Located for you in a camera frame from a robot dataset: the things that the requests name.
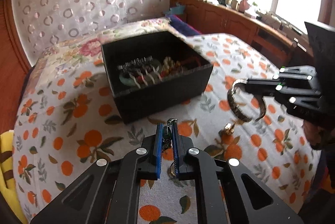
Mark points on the dark blue blanket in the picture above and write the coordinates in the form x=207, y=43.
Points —
x=182, y=27

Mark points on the wooden side cabinet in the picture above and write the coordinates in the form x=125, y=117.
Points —
x=207, y=18

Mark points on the silver metal bangle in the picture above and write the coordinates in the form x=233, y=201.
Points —
x=235, y=102

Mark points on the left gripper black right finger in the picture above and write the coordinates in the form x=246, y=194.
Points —
x=180, y=145

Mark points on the yellow plush toy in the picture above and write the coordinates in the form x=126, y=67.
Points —
x=11, y=211

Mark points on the person's right hand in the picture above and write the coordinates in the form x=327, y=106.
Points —
x=319, y=138

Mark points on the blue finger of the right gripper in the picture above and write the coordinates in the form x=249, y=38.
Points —
x=256, y=86

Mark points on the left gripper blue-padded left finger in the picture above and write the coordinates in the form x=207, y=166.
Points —
x=157, y=150

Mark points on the teal plastic bag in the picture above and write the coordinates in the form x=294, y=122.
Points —
x=177, y=10

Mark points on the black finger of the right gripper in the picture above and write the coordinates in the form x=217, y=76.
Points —
x=262, y=108

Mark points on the floral bed quilt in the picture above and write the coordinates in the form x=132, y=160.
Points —
x=69, y=58

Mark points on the black jewelry box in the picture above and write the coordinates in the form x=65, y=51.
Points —
x=185, y=73

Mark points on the pale green jade bangle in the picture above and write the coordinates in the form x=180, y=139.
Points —
x=131, y=81

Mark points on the orange print bed cloth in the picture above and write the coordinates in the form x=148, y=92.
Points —
x=60, y=131

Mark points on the silver purple hair comb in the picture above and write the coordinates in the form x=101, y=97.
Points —
x=148, y=69

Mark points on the pink ceramic figurine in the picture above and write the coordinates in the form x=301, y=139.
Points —
x=243, y=6

